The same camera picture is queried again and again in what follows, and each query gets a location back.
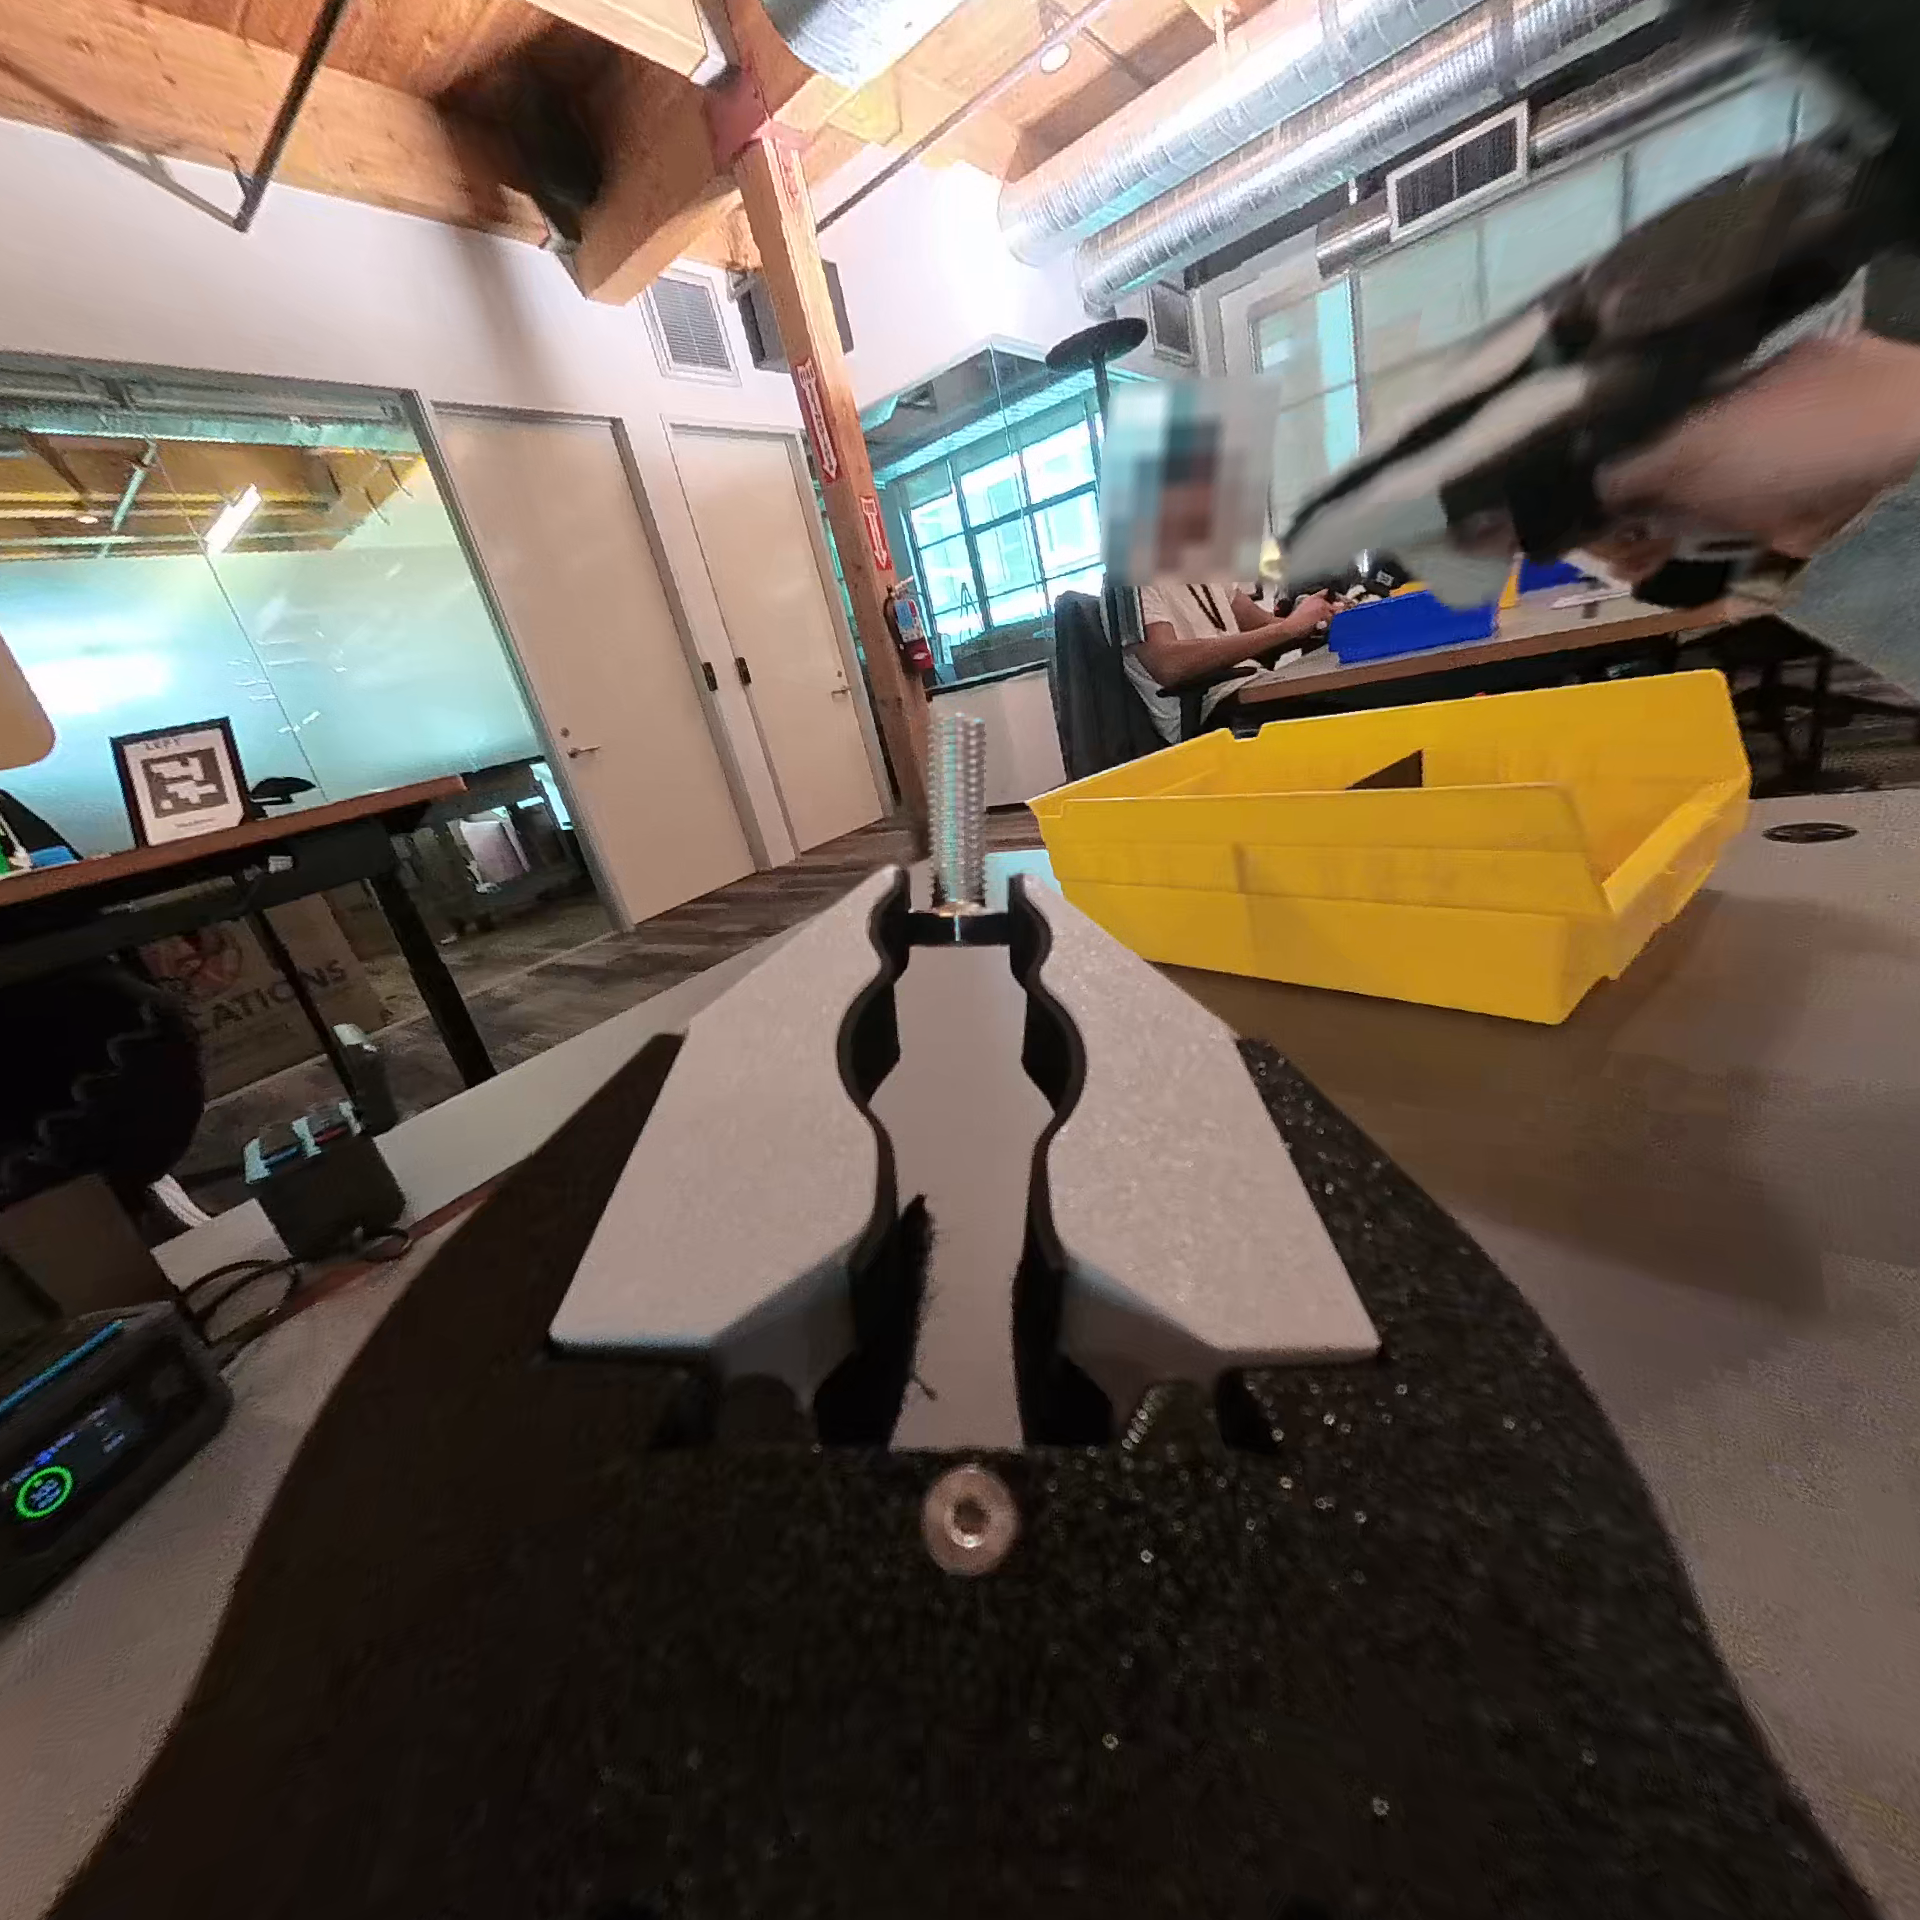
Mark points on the person's right hand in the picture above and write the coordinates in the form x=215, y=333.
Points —
x=1785, y=450

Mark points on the blue plastic bin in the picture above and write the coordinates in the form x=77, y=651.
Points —
x=1407, y=626

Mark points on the red fire extinguisher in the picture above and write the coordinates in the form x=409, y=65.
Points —
x=905, y=626

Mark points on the framed marker tag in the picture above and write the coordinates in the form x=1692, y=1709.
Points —
x=183, y=785

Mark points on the black rolling chair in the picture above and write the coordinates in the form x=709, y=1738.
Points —
x=91, y=1081

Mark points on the dark wooden desk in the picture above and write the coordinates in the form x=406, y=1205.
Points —
x=227, y=862

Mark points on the yellow plastic bin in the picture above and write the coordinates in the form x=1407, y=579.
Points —
x=1349, y=883

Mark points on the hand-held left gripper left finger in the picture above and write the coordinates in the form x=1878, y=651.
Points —
x=719, y=1201

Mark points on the cardboard box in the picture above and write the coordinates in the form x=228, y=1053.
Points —
x=283, y=991

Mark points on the black power station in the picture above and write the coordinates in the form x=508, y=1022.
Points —
x=91, y=1454

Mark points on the wooden post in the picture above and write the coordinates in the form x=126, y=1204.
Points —
x=832, y=494

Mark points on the black office chair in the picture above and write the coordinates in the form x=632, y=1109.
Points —
x=1096, y=690

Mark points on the silver ventilation duct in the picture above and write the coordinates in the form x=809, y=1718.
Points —
x=1274, y=122

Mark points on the wooden work table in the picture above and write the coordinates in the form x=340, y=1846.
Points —
x=1575, y=640

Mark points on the silver hex bolt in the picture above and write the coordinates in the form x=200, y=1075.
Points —
x=956, y=809

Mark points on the black charger box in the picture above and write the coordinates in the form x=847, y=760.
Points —
x=322, y=1187

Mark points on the white wall vent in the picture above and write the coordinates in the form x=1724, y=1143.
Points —
x=691, y=327

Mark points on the white door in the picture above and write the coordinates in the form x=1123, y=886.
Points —
x=600, y=631
x=779, y=631

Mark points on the white cabinet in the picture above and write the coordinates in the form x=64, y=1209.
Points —
x=1005, y=735

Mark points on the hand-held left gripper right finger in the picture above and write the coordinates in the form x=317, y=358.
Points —
x=1185, y=1201

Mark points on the small blue bin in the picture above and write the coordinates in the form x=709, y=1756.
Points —
x=1552, y=579

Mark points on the black wall speaker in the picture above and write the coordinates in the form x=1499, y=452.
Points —
x=763, y=315

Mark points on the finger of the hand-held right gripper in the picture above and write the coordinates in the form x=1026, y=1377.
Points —
x=1349, y=533
x=1476, y=380

